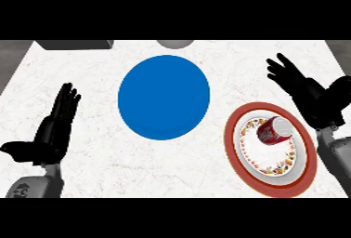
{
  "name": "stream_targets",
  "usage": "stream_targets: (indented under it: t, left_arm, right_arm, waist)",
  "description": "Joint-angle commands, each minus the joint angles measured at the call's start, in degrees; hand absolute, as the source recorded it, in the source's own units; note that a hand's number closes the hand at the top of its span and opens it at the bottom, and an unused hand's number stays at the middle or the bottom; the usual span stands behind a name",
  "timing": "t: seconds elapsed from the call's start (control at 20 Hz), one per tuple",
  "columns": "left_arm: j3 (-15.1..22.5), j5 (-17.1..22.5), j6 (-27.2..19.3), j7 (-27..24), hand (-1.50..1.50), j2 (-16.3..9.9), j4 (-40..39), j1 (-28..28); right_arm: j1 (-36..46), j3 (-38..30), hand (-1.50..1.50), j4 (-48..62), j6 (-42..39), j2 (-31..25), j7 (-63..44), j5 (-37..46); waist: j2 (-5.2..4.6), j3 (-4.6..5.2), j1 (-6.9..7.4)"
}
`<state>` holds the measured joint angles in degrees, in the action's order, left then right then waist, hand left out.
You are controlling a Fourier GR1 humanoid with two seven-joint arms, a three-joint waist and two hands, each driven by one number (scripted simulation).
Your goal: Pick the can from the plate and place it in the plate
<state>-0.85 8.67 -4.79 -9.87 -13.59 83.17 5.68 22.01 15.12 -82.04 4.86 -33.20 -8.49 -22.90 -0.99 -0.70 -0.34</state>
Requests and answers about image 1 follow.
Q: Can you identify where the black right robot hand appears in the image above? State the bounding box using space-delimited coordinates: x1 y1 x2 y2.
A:
265 52 351 130

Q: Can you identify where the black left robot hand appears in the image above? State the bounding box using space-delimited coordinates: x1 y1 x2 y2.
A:
0 82 83 166

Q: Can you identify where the red can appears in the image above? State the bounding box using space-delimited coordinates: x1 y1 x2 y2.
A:
256 115 295 146

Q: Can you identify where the red-rimmed white patterned plate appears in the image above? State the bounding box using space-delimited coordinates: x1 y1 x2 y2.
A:
223 101 321 198

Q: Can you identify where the blue round plate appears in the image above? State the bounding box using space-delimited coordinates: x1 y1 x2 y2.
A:
117 54 211 141

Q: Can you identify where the dark grey box appliance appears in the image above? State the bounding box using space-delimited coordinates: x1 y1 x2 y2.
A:
34 40 116 50

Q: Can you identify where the grey round object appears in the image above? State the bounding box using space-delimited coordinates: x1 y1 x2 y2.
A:
155 40 197 50

